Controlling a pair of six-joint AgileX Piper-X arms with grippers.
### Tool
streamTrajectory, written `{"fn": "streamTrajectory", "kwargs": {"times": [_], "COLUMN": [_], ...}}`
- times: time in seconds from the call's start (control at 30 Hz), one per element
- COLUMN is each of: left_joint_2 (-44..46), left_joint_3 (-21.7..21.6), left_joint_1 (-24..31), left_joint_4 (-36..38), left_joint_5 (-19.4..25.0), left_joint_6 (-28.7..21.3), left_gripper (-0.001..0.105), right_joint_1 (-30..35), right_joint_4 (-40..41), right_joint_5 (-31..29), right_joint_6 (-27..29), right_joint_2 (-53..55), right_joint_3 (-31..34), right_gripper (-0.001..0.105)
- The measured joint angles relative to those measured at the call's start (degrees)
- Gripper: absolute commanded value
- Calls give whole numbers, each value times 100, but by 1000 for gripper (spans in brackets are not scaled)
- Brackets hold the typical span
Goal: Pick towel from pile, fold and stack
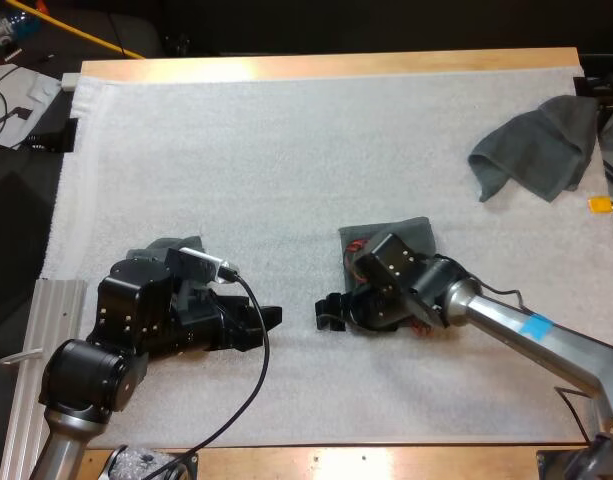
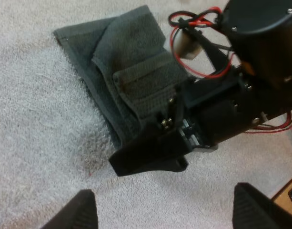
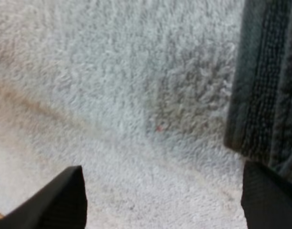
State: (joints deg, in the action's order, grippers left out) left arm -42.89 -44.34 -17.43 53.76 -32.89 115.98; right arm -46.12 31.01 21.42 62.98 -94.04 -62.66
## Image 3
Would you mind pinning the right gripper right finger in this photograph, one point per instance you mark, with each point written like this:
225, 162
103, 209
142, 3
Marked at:
269, 200

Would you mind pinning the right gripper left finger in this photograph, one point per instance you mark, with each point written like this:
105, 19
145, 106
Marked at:
53, 202

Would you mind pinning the grey-green towel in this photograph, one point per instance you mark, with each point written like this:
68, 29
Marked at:
267, 83

